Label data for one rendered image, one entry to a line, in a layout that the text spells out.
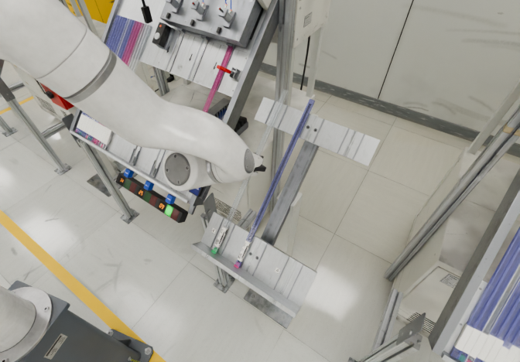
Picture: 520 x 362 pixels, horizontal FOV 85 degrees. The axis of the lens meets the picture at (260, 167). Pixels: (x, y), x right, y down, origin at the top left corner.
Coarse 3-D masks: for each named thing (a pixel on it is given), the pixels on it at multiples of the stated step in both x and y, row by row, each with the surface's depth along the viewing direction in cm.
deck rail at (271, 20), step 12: (276, 0) 88; (276, 12) 90; (264, 24) 89; (276, 24) 93; (264, 36) 90; (252, 48) 90; (264, 48) 92; (252, 60) 90; (252, 72) 92; (240, 84) 91; (252, 84) 96; (240, 96) 92; (228, 108) 92; (240, 108) 95; (228, 120) 92; (192, 204) 95
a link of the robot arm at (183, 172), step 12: (168, 156) 53; (180, 156) 52; (192, 156) 51; (168, 168) 53; (180, 168) 52; (192, 168) 51; (204, 168) 53; (168, 180) 53; (180, 180) 52; (192, 180) 51; (204, 180) 54; (216, 180) 54
